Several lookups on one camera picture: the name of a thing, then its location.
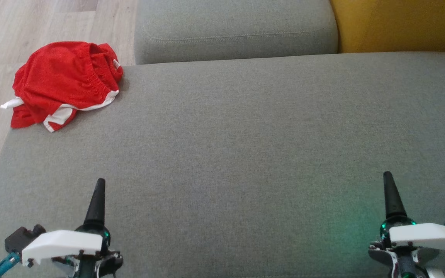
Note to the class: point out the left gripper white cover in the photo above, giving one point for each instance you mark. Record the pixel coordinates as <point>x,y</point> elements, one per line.
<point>64,243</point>

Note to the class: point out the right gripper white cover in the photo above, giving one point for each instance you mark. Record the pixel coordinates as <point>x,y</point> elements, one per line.
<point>427,235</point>

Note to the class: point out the red shorts white hem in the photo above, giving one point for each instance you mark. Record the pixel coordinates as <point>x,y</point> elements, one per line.
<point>64,73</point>

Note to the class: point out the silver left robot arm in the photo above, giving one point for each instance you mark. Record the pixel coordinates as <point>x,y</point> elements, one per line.
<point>65,269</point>

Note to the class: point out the grey sofa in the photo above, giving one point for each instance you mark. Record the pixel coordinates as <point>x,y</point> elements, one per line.
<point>222,154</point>

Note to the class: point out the yellow sofa cushion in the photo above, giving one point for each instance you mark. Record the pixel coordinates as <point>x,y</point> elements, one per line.
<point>396,23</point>

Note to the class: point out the grey sofa back cushion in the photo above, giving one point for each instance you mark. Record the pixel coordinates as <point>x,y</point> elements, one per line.
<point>234,27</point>

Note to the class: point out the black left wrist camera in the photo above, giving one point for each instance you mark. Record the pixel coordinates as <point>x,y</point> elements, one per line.
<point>19,239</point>

